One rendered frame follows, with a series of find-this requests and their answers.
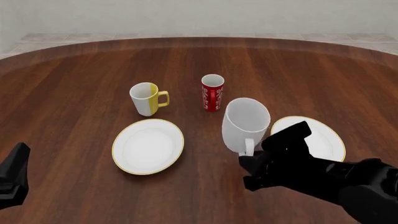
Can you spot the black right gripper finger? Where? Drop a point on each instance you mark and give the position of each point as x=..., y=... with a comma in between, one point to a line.
x=287, y=137
x=253, y=163

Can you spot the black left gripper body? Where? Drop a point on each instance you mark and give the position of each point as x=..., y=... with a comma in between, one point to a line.
x=11, y=196

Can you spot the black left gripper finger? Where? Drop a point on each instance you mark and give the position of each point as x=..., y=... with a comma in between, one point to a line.
x=17, y=165

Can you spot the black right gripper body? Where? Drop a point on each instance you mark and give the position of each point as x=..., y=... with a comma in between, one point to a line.
x=289, y=172

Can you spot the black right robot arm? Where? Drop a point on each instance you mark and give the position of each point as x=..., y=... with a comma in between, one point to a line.
x=367, y=186

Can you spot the white plate with gold rim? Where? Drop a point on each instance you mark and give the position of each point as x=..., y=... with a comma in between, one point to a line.
x=147, y=147
x=326, y=140

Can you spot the red patterned mug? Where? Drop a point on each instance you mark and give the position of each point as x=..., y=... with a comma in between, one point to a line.
x=212, y=102

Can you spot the white and yellow mug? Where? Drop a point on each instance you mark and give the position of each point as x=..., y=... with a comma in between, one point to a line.
x=141, y=102

